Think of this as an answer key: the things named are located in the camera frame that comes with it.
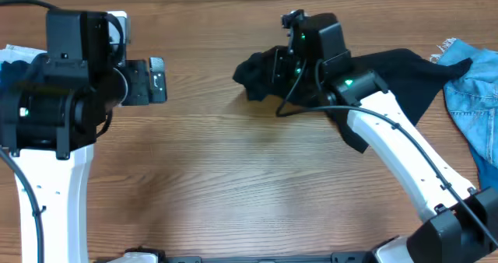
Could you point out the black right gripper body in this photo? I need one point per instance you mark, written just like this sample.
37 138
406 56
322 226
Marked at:
281 66

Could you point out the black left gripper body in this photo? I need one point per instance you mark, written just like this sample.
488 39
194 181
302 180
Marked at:
140 82

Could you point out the black t-shirt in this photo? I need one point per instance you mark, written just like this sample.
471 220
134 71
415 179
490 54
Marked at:
413 80

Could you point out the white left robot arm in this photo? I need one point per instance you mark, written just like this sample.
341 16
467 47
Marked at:
51 118

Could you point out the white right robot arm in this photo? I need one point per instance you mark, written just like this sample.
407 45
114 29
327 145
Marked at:
459 221

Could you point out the folded navy garment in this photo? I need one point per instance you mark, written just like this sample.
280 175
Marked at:
13 73

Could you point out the folded light denim garment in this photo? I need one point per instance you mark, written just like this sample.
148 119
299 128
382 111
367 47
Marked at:
13 53

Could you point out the blue denim jeans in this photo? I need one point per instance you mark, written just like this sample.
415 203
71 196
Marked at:
471 101

